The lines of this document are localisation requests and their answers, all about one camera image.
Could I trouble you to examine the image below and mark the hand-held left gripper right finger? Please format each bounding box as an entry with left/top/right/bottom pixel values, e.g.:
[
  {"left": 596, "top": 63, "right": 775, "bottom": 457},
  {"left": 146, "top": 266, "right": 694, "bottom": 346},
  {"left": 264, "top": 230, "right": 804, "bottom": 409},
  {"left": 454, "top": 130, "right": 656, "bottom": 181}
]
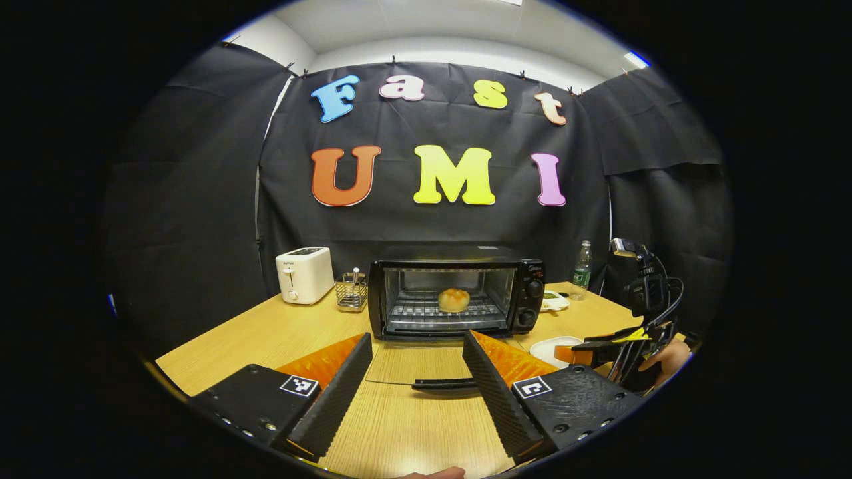
[{"left": 463, "top": 329, "right": 643, "bottom": 465}]

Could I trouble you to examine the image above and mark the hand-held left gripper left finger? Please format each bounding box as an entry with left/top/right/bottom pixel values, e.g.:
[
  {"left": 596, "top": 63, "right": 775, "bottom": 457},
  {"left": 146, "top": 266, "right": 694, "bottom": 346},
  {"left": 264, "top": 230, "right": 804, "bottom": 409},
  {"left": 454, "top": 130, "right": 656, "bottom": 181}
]
[{"left": 190, "top": 333, "right": 373, "bottom": 463}]

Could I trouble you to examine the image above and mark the black electric oven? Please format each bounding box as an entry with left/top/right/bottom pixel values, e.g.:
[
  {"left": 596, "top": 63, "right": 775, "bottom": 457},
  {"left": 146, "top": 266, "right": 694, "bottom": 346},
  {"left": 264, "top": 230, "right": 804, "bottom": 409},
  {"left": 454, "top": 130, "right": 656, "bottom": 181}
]
[{"left": 365, "top": 245, "right": 546, "bottom": 392}]

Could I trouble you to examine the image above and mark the round bread bun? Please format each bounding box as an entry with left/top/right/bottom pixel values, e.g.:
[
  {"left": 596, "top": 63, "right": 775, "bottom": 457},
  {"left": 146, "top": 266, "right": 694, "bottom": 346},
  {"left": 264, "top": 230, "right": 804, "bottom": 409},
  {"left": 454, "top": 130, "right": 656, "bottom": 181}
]
[{"left": 437, "top": 288, "right": 471, "bottom": 313}]

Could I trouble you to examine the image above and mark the white square plate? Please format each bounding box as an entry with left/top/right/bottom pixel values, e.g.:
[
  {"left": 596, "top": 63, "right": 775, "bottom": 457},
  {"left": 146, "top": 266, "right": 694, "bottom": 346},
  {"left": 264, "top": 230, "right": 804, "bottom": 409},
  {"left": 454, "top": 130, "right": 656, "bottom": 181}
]
[{"left": 529, "top": 336, "right": 585, "bottom": 370}]

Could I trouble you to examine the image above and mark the clear water bottle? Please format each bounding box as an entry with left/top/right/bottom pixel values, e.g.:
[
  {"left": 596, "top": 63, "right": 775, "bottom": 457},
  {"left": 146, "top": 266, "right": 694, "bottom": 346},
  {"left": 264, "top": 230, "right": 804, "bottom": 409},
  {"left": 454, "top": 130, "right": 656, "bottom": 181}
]
[{"left": 572, "top": 240, "right": 593, "bottom": 301}]

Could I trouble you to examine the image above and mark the white toaster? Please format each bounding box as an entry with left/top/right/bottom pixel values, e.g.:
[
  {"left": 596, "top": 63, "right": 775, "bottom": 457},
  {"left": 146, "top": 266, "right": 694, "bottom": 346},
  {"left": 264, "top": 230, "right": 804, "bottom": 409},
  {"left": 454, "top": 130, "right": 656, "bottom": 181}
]
[{"left": 276, "top": 247, "right": 335, "bottom": 305}]

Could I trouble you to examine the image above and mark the black backdrop cloth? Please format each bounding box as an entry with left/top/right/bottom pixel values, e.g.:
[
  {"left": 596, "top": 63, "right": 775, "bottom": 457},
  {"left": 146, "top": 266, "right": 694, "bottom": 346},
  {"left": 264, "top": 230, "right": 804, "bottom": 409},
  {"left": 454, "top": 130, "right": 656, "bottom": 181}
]
[{"left": 100, "top": 41, "right": 733, "bottom": 363}]

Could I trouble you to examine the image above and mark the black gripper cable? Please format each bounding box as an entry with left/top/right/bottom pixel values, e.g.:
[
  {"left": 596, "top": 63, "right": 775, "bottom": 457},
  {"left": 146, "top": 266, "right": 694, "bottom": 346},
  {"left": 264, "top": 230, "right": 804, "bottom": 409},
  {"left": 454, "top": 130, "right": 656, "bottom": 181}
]
[{"left": 639, "top": 251, "right": 686, "bottom": 387}]

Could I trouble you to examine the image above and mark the wire utensil rack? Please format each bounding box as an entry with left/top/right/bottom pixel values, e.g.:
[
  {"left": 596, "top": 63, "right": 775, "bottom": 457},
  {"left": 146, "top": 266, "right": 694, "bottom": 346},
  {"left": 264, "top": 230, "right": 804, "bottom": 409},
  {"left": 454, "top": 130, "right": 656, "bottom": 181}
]
[{"left": 335, "top": 267, "right": 369, "bottom": 313}]

